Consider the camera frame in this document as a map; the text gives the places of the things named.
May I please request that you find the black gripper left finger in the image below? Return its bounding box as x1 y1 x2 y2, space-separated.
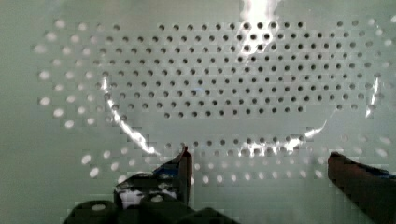
113 146 192 209

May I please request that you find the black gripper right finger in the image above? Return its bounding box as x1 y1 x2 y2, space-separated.
328 152 396 224

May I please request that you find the green plastic strainer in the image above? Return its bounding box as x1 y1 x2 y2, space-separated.
1 0 395 224

